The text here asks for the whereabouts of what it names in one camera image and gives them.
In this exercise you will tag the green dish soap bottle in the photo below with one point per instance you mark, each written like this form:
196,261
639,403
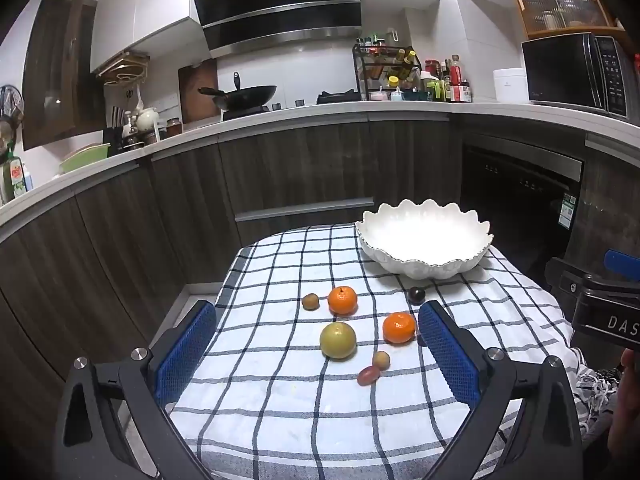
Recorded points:
13,183

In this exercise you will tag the black wok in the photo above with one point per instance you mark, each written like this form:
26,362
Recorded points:
240,98

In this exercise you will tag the red sauce bottle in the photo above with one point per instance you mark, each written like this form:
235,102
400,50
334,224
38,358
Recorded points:
455,78

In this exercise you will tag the white scalloped ceramic bowl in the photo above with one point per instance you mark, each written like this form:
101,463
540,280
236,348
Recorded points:
424,240

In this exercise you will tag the black microwave oven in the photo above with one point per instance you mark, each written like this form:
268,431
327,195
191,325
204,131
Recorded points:
582,71

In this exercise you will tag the green dish tub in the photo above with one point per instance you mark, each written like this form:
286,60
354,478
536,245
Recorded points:
84,157

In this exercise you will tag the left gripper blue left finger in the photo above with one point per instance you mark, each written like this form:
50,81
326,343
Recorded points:
150,383

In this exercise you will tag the black spice rack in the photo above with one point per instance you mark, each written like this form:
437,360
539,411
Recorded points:
383,70

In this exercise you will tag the built-in black dishwasher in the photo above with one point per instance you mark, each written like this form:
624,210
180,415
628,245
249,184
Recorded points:
528,195

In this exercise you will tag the white rice cooker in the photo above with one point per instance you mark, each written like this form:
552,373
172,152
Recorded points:
511,85

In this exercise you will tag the wooden glass wall cabinet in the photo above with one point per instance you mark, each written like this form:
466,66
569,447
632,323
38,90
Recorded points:
542,18

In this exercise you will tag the black gas stove grate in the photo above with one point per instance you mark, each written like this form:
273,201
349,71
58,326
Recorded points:
338,97

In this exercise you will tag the red grape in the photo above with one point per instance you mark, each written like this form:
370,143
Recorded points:
368,376

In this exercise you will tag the black range hood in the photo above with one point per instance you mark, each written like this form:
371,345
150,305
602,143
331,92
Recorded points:
239,26

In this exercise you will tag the orange mandarin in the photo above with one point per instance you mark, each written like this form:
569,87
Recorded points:
399,328
342,301

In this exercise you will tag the silver drawer handle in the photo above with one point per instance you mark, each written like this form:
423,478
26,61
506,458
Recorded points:
296,210

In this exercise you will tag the person's right hand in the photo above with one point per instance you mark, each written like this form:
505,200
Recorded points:
623,437

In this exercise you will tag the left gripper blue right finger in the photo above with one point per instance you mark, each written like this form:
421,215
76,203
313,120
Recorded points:
475,379

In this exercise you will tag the yellow-green round pear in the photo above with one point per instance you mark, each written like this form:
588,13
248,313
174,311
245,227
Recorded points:
338,341

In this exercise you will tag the brown longan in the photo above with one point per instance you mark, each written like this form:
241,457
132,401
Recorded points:
381,360
310,302

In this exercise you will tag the white teapot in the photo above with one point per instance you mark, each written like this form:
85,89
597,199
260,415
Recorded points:
146,117

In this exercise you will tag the blue checked white tablecloth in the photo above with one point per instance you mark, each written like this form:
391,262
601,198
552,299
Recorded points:
266,403

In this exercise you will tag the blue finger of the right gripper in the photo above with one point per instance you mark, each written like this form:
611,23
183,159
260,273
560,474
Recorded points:
564,276
626,265

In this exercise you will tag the dark purple plum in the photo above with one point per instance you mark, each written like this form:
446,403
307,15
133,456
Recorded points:
416,295

